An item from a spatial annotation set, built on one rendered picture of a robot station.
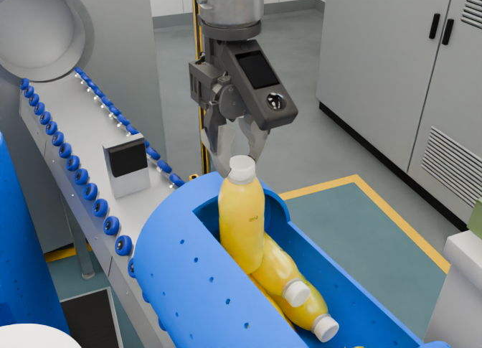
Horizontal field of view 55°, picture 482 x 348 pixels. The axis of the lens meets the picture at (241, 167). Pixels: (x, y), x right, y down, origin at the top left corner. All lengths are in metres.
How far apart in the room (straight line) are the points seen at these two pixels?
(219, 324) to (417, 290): 1.79
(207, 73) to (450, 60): 1.98
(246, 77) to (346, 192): 2.29
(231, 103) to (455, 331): 0.58
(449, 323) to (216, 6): 0.68
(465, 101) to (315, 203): 0.93
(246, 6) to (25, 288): 1.25
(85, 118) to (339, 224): 1.49
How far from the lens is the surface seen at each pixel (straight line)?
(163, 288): 0.71
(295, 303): 0.76
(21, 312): 1.66
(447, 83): 2.51
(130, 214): 1.18
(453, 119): 2.52
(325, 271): 0.82
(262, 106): 0.52
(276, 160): 3.01
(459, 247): 0.83
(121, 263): 1.07
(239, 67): 0.54
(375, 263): 2.40
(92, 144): 1.48
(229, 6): 0.53
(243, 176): 0.64
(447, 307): 0.93
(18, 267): 1.55
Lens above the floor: 1.68
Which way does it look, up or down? 35 degrees down
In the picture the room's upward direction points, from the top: straight up
